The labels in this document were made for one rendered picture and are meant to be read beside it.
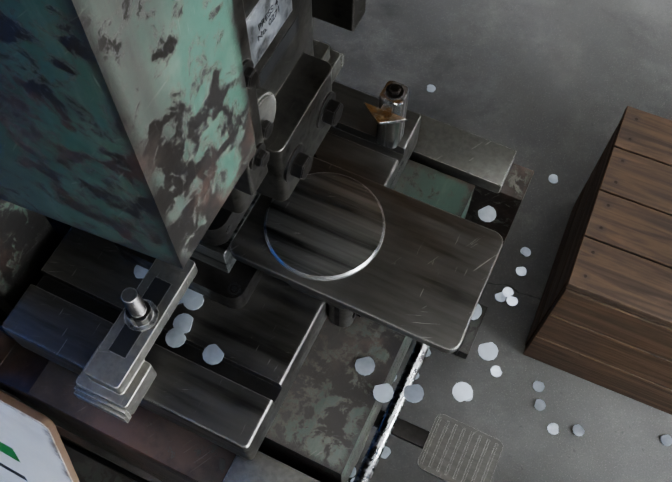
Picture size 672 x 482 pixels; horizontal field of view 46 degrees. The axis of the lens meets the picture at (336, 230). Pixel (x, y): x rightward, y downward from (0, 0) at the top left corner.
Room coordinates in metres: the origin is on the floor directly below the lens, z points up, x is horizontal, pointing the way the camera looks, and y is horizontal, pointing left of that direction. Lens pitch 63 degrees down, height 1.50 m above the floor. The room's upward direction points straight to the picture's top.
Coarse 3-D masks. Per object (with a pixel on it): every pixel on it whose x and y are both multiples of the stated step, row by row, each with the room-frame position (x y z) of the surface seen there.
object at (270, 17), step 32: (256, 0) 0.39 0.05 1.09; (288, 0) 0.42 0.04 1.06; (256, 32) 0.38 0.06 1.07; (288, 32) 0.42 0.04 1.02; (256, 64) 0.38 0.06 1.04; (288, 64) 0.42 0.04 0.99; (320, 64) 0.43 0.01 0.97; (288, 96) 0.39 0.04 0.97; (320, 96) 0.40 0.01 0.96; (288, 128) 0.36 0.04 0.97; (320, 128) 0.40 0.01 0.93; (288, 160) 0.35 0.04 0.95; (256, 192) 0.35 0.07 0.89; (288, 192) 0.34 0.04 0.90
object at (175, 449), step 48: (0, 336) 0.32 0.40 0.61; (0, 384) 0.27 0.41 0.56; (48, 384) 0.26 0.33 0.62; (96, 432) 0.21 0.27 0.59; (144, 432) 0.20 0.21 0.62; (192, 432) 0.20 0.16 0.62; (96, 480) 0.25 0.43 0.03; (192, 480) 0.15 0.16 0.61; (240, 480) 0.15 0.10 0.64; (288, 480) 0.15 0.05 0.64
